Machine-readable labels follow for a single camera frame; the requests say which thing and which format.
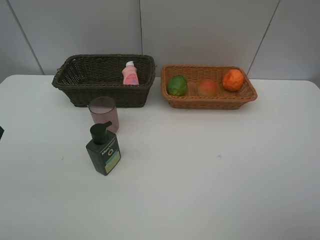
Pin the green lime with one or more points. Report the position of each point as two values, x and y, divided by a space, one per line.
177 86

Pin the pink bottle white cap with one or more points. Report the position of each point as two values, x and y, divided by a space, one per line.
130 76

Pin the red yellow peach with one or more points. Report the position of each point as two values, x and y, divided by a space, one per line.
207 88

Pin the orange tangerine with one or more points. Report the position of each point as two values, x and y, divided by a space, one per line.
233 80

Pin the translucent pink plastic cup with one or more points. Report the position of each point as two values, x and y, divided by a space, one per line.
103 109

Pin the dark green pump bottle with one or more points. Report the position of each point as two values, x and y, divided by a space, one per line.
103 148

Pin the orange wicker basket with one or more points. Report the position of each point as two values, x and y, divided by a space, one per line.
194 74

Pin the dark brown wicker basket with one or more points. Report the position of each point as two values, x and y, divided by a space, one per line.
85 77

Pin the black object at left edge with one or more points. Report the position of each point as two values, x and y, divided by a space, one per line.
1 132

